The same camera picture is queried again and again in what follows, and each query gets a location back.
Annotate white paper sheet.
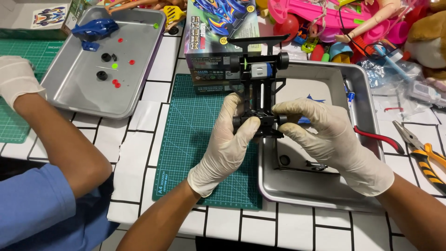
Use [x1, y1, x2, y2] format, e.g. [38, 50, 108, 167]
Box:
[275, 76, 350, 174]

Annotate green toy car box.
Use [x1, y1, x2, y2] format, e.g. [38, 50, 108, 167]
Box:
[190, 67, 242, 83]

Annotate blue toy car body shell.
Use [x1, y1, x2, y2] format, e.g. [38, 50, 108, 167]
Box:
[71, 18, 120, 42]

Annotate black toy car chassis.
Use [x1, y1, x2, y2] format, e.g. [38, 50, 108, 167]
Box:
[226, 34, 290, 139]

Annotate metal tray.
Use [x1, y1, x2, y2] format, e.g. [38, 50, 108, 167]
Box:
[258, 60, 385, 213]
[41, 6, 167, 120]

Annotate open cardboard box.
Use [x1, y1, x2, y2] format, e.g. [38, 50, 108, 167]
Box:
[0, 0, 88, 40]

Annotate white grid tablecloth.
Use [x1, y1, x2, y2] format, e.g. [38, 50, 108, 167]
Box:
[0, 16, 446, 251]

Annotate yellow toy part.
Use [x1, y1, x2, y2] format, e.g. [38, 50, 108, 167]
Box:
[163, 5, 187, 33]

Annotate red handled cutter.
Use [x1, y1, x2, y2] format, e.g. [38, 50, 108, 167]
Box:
[353, 125, 406, 155]

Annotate blue sticker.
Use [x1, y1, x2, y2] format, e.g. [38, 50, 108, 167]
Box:
[297, 94, 327, 125]

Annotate person's left hand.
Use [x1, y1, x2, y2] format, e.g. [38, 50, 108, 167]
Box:
[187, 92, 261, 198]

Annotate person's right hand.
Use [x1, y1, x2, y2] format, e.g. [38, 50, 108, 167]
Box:
[272, 98, 395, 197]

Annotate small blue white part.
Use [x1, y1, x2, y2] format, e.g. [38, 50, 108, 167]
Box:
[343, 78, 356, 104]

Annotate clear plastic bags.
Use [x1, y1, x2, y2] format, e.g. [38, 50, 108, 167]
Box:
[359, 52, 446, 117]

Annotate dark toy car box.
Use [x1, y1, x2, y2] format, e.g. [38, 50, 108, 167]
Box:
[192, 80, 242, 95]

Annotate yellow black pliers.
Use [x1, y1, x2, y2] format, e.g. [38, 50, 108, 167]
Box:
[392, 120, 446, 195]

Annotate blue toy car box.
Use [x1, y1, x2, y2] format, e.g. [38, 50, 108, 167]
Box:
[184, 0, 262, 69]

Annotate green cutting mat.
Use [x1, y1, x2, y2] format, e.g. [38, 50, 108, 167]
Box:
[152, 74, 262, 211]
[0, 39, 65, 144]

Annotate brown white plush toy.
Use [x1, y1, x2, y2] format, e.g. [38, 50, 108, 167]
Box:
[404, 0, 446, 81]

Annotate heap of colourful toys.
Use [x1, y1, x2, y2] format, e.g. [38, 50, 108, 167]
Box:
[256, 0, 431, 65]

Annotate sticker sheet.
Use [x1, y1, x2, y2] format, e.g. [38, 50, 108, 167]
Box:
[31, 4, 68, 29]

